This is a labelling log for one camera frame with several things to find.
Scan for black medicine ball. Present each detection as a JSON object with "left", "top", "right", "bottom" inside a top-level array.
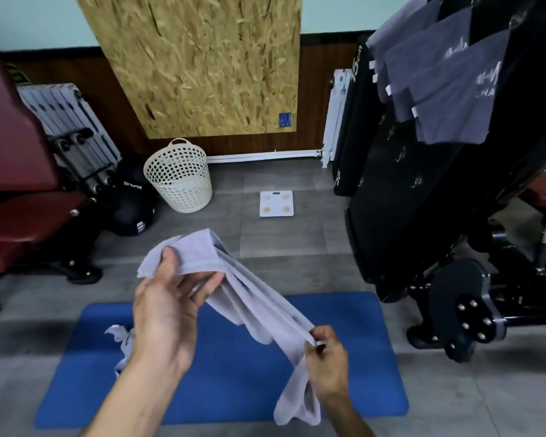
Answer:
[
  {"left": 108, "top": 186, "right": 158, "bottom": 237},
  {"left": 114, "top": 154, "right": 152, "bottom": 192}
]

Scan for light grey towel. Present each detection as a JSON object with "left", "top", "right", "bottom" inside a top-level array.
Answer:
[
  {"left": 136, "top": 229, "right": 328, "bottom": 426},
  {"left": 105, "top": 324, "right": 138, "bottom": 379}
]

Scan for white bathroom scale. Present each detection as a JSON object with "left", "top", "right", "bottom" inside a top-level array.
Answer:
[{"left": 259, "top": 190, "right": 295, "bottom": 218}]

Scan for black foam roller bars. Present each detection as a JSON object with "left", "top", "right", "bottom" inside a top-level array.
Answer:
[{"left": 47, "top": 127, "right": 119, "bottom": 197}]

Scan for dark red gym bench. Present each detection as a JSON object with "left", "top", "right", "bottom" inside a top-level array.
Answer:
[{"left": 0, "top": 43, "right": 103, "bottom": 285}]

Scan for person's right forearm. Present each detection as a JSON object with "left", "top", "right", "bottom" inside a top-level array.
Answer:
[{"left": 322, "top": 390, "right": 376, "bottom": 437}]

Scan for crumpled light grey towel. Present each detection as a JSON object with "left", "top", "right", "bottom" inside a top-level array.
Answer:
[{"left": 105, "top": 324, "right": 138, "bottom": 379}]

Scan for person's right hand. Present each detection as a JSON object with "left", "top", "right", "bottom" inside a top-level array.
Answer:
[{"left": 303, "top": 325, "right": 351, "bottom": 402}]

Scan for white heating pipe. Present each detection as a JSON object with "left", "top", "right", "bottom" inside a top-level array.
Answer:
[{"left": 206, "top": 149, "right": 323, "bottom": 164}]

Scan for black gym machine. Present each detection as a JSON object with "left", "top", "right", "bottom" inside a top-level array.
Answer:
[{"left": 375, "top": 168, "right": 546, "bottom": 364}]

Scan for cream perforated laundry basket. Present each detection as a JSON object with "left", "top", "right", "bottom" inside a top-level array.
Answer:
[{"left": 143, "top": 138, "right": 213, "bottom": 214}]

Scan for white radiator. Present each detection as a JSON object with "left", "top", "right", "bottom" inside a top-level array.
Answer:
[
  {"left": 16, "top": 83, "right": 123, "bottom": 178},
  {"left": 321, "top": 68, "right": 354, "bottom": 169}
]

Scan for wooden chipboard panel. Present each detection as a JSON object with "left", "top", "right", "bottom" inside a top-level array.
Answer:
[{"left": 75, "top": 0, "right": 304, "bottom": 141}]

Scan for dark grey hanging towel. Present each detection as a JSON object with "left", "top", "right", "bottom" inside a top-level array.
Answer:
[
  {"left": 409, "top": 29, "right": 511, "bottom": 145},
  {"left": 366, "top": 0, "right": 443, "bottom": 75},
  {"left": 377, "top": 6, "right": 475, "bottom": 124}
]

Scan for person's left forearm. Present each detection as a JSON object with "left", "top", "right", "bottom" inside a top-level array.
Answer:
[{"left": 83, "top": 352, "right": 187, "bottom": 437}]

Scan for person's left hand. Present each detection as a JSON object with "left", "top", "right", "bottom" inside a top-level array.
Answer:
[{"left": 132, "top": 247, "right": 226, "bottom": 375}]

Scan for blue exercise mat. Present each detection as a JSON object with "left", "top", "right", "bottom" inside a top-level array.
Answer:
[{"left": 34, "top": 292, "right": 410, "bottom": 430}]

